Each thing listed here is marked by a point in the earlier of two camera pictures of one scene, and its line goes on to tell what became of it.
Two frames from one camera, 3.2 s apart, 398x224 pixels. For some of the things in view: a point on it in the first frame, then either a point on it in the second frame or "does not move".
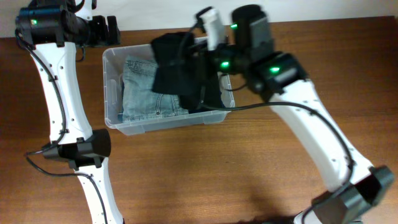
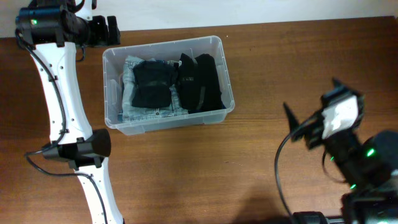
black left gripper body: [112, 30] does not move
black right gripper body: [225, 55] → [308, 137]
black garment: [200, 93] does not move
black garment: [178, 63] → [153, 81]
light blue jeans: [139, 101] does not move
